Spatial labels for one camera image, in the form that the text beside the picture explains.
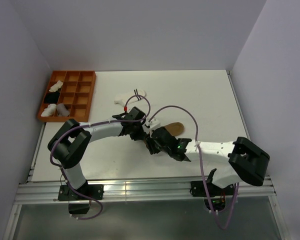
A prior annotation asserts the orange wooden compartment tray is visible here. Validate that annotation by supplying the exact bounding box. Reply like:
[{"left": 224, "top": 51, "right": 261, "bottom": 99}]
[{"left": 37, "top": 70, "right": 97, "bottom": 123}]

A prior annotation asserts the aluminium frame rail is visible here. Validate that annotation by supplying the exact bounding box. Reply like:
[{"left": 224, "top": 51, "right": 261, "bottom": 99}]
[{"left": 13, "top": 176, "right": 277, "bottom": 205}]

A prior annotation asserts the cream rolled sock in tray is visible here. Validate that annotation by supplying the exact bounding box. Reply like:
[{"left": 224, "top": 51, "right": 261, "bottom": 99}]
[{"left": 48, "top": 80, "right": 63, "bottom": 93}]

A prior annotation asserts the grey sock with red cuff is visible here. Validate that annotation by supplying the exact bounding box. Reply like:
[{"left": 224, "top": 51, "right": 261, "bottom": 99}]
[{"left": 56, "top": 103, "right": 70, "bottom": 117}]

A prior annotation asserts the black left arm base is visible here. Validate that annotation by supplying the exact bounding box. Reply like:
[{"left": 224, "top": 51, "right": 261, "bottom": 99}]
[{"left": 57, "top": 184, "right": 104, "bottom": 216}]

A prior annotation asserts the tan brown long sock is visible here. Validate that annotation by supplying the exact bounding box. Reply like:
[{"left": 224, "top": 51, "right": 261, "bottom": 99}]
[{"left": 143, "top": 121, "right": 185, "bottom": 151}]

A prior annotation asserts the black rolled sock in tray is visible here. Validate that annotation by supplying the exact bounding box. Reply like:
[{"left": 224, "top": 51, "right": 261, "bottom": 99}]
[{"left": 43, "top": 91, "right": 60, "bottom": 104}]

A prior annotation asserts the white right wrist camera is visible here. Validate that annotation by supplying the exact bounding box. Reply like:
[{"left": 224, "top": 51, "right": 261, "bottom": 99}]
[{"left": 143, "top": 118, "right": 161, "bottom": 131}]

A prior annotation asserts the white rolled sock in tray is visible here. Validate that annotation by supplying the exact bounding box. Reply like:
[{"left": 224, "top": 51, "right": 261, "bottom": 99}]
[{"left": 40, "top": 103, "right": 57, "bottom": 117}]

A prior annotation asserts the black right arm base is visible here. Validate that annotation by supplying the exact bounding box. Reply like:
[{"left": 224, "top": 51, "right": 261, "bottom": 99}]
[{"left": 189, "top": 180, "right": 236, "bottom": 211}]

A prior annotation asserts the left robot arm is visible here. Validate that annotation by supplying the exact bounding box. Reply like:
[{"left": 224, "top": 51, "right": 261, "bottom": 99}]
[{"left": 47, "top": 107, "right": 147, "bottom": 200}]

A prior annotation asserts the white sock with black stripes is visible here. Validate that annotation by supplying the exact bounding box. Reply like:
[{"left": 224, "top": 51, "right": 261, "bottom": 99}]
[{"left": 114, "top": 88, "right": 147, "bottom": 107}]

